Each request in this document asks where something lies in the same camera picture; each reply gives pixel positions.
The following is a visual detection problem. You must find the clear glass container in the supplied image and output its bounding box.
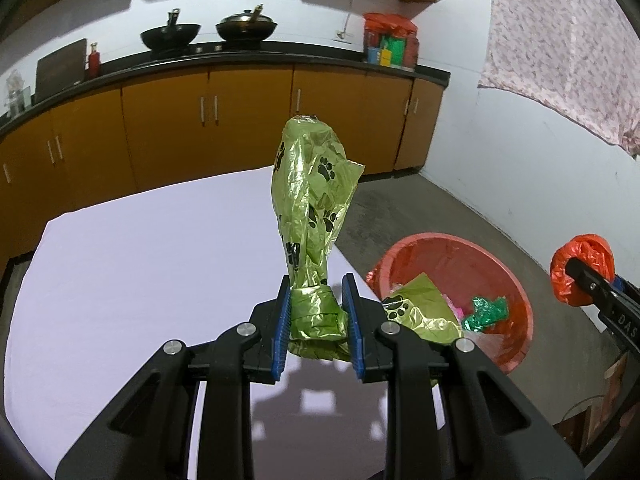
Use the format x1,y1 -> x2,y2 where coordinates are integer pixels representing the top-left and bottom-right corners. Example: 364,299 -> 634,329
4,71 -> 31,116

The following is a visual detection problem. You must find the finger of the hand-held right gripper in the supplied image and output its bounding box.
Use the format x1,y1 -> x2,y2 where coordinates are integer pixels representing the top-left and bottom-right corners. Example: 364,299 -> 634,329
611,274 -> 640,311
565,257 -> 640,356

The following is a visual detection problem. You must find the small green wrapper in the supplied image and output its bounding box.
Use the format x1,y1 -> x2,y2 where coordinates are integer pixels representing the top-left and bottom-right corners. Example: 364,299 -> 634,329
461,296 -> 511,333

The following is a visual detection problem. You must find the pink floral hanging cloth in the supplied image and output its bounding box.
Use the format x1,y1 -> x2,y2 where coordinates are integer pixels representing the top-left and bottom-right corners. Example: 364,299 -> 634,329
477,0 -> 640,157

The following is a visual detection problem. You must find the orange kitchen base cabinet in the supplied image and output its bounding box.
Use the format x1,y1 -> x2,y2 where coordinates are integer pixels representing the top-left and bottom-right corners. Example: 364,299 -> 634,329
0,62 -> 446,266

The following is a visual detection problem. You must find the green paw print bag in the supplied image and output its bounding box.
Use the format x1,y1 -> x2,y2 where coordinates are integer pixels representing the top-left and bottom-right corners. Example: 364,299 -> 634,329
381,272 -> 463,346
270,114 -> 366,361

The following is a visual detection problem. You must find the black kitchen countertop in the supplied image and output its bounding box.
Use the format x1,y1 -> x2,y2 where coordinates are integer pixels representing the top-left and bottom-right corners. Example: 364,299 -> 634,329
0,45 -> 451,136

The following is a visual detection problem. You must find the red plastic bag of goods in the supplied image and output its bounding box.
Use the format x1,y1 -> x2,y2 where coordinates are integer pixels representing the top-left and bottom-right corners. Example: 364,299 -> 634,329
362,12 -> 420,70

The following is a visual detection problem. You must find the dark cutting board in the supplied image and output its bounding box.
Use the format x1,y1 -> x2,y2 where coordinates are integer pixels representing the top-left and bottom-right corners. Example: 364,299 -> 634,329
34,39 -> 88,103

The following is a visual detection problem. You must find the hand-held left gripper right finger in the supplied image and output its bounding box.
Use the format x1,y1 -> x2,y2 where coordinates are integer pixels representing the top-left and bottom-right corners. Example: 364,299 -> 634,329
341,273 -> 586,480

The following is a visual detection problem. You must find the green packet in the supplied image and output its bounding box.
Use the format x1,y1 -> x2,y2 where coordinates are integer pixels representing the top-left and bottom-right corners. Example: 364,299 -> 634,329
378,35 -> 407,67

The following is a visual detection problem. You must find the black wok with lid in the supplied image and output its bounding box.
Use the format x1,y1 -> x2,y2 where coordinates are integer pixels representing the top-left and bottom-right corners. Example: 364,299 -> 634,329
216,5 -> 278,42

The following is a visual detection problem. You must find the brown wooden object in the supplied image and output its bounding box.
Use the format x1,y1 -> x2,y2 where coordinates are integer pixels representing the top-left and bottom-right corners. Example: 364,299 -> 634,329
552,350 -> 636,456

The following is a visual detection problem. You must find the black open wok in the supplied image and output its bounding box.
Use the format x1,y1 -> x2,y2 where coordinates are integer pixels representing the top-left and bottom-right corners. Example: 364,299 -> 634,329
140,8 -> 202,52

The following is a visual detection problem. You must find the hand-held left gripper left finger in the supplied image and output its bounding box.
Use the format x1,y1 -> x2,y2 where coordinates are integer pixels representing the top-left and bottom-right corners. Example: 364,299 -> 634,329
55,274 -> 293,480

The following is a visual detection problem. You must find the black gas stove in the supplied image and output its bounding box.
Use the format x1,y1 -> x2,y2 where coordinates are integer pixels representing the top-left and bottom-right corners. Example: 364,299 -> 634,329
140,42 -> 281,58

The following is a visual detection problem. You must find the red trash bin with liner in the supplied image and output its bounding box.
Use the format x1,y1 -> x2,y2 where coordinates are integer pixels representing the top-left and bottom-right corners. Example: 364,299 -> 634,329
367,232 -> 533,375

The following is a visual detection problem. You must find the orange plastic bag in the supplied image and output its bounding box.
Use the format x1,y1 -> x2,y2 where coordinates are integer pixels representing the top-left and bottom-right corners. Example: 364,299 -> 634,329
550,233 -> 616,307

